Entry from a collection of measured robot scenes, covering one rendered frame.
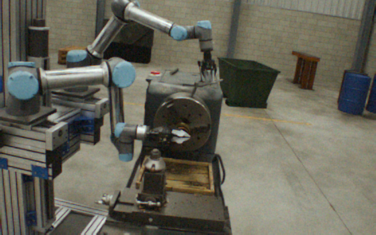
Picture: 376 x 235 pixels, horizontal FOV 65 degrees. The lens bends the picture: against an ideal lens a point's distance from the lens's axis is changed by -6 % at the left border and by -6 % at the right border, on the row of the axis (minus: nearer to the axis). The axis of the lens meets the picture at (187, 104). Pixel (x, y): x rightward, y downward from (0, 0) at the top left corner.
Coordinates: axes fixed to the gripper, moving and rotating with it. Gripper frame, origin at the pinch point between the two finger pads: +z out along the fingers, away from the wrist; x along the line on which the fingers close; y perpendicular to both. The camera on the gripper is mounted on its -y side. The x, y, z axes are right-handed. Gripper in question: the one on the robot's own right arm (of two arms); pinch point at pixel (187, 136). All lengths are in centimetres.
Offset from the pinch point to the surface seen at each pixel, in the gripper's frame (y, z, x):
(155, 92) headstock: -30.5, -20.9, 12.5
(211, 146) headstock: -30.5, 15.6, -16.2
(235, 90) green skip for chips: -460, 89, -73
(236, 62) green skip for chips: -582, 100, -30
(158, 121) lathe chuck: -14.9, -16.1, 0.7
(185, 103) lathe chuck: -14.9, -2.9, 12.8
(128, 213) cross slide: 51, -18, -12
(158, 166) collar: 45.9, -9.3, 5.2
